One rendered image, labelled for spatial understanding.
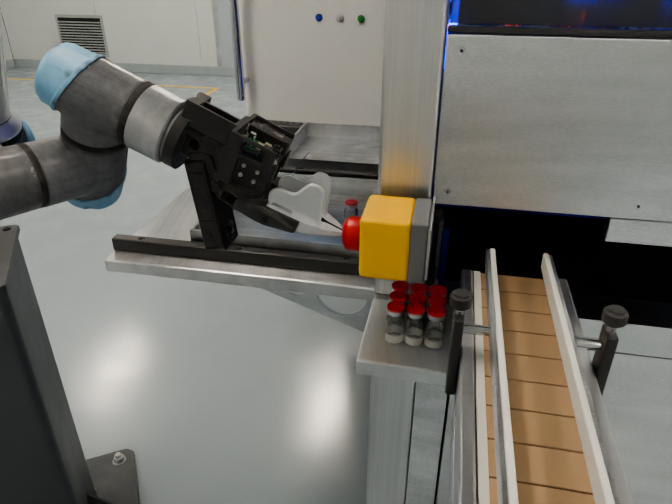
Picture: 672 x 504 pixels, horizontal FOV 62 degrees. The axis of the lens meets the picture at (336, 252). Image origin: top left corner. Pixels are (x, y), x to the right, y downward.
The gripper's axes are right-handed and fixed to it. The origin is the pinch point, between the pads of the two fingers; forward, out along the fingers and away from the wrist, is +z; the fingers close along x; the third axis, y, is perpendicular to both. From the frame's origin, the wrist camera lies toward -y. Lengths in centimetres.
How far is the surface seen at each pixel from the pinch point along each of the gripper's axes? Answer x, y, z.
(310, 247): 11.9, -10.2, -1.3
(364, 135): 72, -12, -2
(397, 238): -3.6, 5.1, 6.4
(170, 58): 562, -207, -244
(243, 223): 22.3, -18.4, -12.9
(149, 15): 562, -173, -280
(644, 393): 5.8, -2.9, 45.7
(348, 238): -2.0, 1.5, 2.0
